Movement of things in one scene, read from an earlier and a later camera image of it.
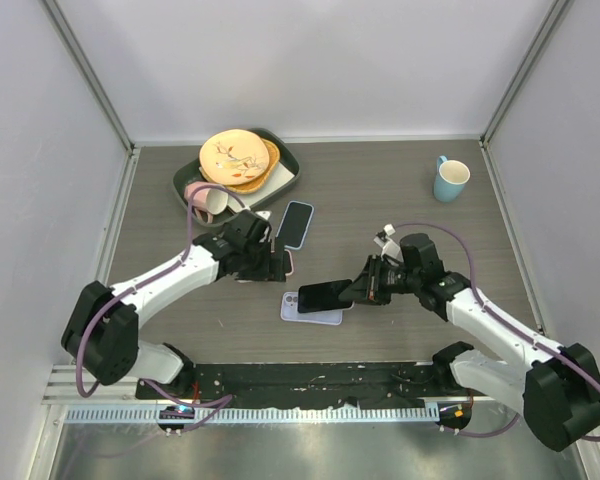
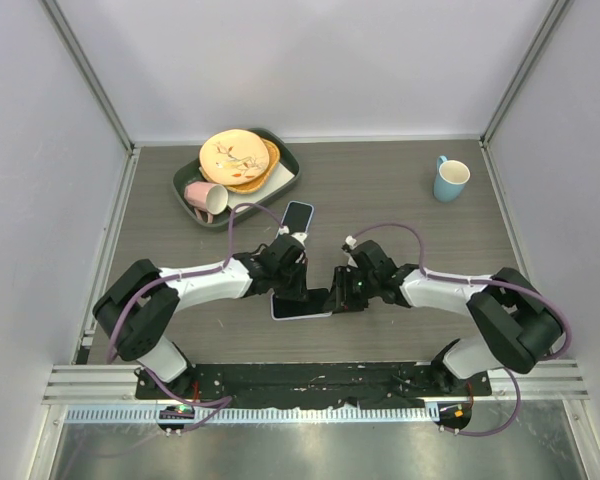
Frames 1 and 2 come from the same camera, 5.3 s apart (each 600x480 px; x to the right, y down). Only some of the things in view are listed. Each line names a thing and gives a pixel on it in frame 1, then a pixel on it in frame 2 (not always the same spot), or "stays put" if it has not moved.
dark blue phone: (295, 224) stays put
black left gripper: (272, 269) -> (299, 291)
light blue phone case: (295, 224) stays put
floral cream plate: (233, 156) stays put
